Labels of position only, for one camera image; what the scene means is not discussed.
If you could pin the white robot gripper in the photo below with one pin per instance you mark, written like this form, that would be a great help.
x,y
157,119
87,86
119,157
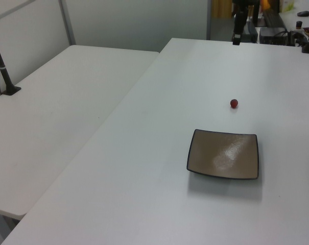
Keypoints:
x,y
239,21

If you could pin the red toy strawberry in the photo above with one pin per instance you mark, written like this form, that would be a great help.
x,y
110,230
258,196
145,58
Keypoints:
x,y
234,103

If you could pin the square brown ceramic plate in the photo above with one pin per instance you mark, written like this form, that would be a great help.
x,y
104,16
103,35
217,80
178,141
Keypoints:
x,y
220,153

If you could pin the black controller box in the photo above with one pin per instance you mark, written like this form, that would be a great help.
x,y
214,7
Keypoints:
x,y
271,34

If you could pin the wooden cabinet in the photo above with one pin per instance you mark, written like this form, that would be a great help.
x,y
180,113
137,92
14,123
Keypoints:
x,y
220,9

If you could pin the orange object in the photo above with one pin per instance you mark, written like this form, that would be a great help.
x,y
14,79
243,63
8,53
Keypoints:
x,y
265,3

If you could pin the green and white box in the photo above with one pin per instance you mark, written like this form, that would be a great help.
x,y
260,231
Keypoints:
x,y
287,5

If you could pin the black computer mouse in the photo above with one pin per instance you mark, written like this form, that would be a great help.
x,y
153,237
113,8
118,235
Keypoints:
x,y
303,13

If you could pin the white side table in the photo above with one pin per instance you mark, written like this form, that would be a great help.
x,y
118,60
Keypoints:
x,y
54,114

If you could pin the grey metal post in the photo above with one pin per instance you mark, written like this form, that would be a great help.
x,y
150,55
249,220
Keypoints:
x,y
209,20

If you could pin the dark brown post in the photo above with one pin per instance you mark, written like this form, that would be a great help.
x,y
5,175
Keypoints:
x,y
256,12

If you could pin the grey partition frame post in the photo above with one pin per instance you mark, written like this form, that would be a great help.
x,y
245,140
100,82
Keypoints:
x,y
67,23

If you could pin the black camera stand pole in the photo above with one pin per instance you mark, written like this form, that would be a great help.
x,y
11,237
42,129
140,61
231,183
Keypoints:
x,y
3,71

